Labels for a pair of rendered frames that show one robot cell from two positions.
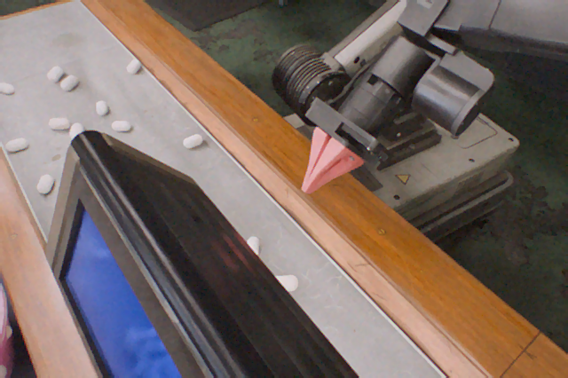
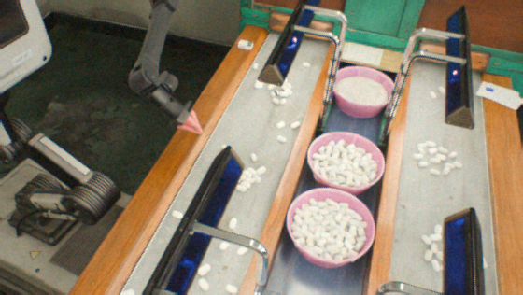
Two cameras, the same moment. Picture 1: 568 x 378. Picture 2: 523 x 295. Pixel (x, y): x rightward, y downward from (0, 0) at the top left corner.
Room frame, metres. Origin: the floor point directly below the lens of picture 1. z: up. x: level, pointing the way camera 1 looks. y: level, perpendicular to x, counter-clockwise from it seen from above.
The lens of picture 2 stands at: (0.78, 0.92, 1.85)
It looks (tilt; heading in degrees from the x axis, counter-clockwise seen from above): 46 degrees down; 232
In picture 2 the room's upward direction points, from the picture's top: 4 degrees clockwise
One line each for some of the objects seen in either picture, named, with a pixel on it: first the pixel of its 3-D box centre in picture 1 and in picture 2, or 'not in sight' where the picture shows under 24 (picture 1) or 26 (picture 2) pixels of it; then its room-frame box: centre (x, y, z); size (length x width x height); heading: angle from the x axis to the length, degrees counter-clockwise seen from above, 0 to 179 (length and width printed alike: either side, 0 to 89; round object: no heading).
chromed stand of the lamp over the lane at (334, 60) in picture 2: not in sight; (311, 72); (-0.17, -0.04, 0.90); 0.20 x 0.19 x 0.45; 38
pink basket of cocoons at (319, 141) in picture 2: not in sight; (343, 167); (-0.08, 0.28, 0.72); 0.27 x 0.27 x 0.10
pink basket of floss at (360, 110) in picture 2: not in sight; (360, 93); (-0.43, 0.01, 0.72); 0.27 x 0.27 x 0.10
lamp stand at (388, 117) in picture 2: not in sight; (419, 96); (-0.41, 0.28, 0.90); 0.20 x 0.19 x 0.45; 38
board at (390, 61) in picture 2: not in sight; (370, 56); (-0.60, -0.12, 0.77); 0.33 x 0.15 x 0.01; 128
